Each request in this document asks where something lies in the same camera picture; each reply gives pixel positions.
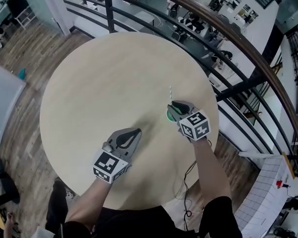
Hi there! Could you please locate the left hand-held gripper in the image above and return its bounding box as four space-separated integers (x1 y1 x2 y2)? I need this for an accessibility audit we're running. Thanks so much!
92 127 143 184

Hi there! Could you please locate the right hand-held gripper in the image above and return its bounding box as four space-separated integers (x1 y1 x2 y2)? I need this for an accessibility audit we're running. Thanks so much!
166 100 212 142

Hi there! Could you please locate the green cup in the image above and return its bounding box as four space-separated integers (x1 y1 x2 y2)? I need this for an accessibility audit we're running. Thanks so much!
165 106 183 122

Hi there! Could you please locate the person's left forearm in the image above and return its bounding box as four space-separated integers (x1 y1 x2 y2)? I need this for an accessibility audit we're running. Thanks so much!
64 177 113 224

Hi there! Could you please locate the person's right forearm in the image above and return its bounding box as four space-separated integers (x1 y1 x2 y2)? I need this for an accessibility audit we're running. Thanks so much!
192 136 232 201

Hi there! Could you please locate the person's black shirt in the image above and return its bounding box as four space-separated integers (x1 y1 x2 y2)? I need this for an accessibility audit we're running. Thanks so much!
45 195 243 238

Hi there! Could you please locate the person's leg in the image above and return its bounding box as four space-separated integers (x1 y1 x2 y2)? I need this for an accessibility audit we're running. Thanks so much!
45 177 76 233

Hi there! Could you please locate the white table with grid cloth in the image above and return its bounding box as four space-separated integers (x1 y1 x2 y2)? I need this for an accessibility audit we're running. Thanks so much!
234 155 298 238

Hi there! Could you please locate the round beige table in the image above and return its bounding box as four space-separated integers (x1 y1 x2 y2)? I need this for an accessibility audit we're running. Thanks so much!
57 0 298 176

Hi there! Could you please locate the black office chair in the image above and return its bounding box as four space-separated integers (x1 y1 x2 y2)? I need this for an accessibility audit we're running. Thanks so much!
0 155 21 206

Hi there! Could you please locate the white metal rack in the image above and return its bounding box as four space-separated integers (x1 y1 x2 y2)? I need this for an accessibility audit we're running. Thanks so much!
14 4 37 30

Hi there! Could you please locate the black cabinet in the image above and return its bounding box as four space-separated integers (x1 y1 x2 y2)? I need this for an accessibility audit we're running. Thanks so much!
5 0 31 18

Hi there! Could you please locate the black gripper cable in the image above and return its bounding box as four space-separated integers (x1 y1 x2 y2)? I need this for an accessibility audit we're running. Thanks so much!
173 158 198 218

